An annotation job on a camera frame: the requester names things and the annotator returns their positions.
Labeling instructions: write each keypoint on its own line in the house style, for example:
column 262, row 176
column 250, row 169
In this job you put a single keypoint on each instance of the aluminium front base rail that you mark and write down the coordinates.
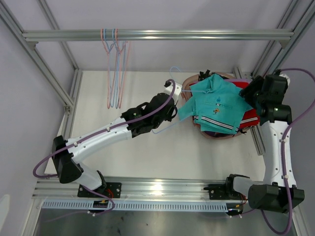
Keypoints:
column 133, row 189

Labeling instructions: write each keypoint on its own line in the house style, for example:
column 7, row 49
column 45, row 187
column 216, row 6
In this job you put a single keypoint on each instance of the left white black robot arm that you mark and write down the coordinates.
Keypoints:
column 68, row 155

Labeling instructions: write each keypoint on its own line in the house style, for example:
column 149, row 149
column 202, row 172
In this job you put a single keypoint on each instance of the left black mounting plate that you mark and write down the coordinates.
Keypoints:
column 112, row 190

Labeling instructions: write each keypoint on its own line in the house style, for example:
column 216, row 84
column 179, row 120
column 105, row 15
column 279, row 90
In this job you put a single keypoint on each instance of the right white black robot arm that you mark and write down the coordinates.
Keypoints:
column 278, row 192

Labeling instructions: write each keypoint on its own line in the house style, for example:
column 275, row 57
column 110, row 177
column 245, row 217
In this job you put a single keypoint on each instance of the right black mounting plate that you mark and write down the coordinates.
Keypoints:
column 220, row 192

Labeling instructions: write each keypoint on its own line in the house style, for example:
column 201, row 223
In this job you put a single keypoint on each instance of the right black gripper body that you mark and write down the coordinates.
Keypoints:
column 253, row 93

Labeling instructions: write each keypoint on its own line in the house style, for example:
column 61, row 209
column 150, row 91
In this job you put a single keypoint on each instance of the translucent brown plastic basin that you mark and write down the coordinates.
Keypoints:
column 186, row 95

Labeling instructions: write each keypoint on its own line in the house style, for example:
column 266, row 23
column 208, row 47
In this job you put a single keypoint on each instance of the lilac trousers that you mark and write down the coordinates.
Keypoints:
column 240, row 131

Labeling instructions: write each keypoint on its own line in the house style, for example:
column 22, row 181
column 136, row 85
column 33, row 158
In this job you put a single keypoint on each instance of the light blue wire hanger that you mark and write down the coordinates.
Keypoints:
column 112, row 52

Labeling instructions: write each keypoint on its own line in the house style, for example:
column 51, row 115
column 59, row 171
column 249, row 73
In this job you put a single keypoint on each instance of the salmon pink wire hanger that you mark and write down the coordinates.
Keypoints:
column 123, row 68

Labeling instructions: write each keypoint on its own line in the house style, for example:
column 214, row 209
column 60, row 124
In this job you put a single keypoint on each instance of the black mounting plate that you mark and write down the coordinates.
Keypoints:
column 220, row 192
column 112, row 190

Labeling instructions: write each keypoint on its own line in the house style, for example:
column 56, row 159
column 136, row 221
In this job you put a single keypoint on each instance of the aluminium hanging rail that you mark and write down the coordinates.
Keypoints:
column 158, row 34

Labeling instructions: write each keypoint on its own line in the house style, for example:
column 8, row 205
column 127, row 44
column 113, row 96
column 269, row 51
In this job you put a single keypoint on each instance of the teal trousers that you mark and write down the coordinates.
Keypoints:
column 215, row 105

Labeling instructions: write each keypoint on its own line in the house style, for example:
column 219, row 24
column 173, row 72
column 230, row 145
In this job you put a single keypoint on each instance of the slotted grey cable duct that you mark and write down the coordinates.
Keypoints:
column 136, row 205

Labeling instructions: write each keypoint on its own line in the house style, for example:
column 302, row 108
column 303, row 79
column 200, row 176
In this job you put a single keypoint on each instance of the red trousers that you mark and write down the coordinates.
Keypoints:
column 250, row 117

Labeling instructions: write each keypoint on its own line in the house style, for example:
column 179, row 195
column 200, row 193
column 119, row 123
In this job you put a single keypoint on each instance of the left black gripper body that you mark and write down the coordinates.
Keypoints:
column 167, row 117

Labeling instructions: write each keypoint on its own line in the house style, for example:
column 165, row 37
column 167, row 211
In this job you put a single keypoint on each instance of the black white patterned trousers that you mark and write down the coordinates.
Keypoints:
column 204, row 75

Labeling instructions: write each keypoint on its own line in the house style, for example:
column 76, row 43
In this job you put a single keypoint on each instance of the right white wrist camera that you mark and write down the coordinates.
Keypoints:
column 286, row 77

